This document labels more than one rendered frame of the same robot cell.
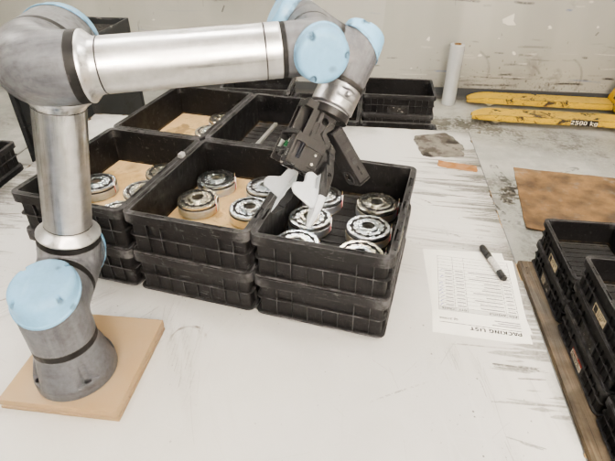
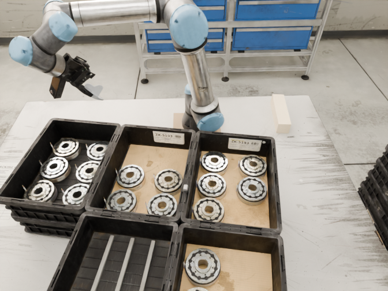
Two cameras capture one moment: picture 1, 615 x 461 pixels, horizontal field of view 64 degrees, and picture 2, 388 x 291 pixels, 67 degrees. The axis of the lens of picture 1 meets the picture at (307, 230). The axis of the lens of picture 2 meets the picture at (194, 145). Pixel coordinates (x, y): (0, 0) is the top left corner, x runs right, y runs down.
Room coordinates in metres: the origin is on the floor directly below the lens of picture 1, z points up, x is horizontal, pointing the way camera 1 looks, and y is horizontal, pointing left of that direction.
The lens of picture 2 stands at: (1.71, 0.28, 1.71)
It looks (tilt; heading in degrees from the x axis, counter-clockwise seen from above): 46 degrees down; 171
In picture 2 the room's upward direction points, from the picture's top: 1 degrees counter-clockwise
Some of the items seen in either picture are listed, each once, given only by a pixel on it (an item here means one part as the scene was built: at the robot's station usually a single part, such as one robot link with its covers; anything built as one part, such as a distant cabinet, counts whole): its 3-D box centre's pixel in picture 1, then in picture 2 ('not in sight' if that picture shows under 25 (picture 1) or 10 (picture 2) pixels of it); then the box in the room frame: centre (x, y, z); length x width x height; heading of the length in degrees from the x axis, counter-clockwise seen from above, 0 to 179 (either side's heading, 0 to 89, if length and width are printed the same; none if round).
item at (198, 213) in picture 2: (164, 171); (208, 210); (1.21, 0.40, 0.86); 0.10 x 0.10 x 0.01
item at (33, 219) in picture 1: (119, 184); (231, 185); (1.13, 0.50, 0.87); 0.40 x 0.30 x 0.11; 163
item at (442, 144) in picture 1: (438, 143); not in sight; (1.73, -0.50, 0.71); 0.22 x 0.19 x 0.01; 173
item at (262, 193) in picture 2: (96, 182); (252, 188); (1.15, 0.57, 0.86); 0.10 x 0.10 x 0.01
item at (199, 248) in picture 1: (223, 200); (148, 176); (1.04, 0.21, 0.87); 0.40 x 0.30 x 0.11; 163
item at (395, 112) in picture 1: (394, 123); not in sight; (2.73, -0.52, 0.37); 0.40 x 0.30 x 0.45; 83
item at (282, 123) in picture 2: not in sight; (280, 112); (0.63, 0.89, 0.73); 0.24 x 0.06 x 0.06; 168
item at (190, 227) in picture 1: (221, 183); (146, 167); (1.04, 0.21, 0.92); 0.40 x 0.30 x 0.02; 163
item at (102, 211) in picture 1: (114, 166); (232, 176); (1.13, 0.50, 0.92); 0.40 x 0.30 x 0.02; 163
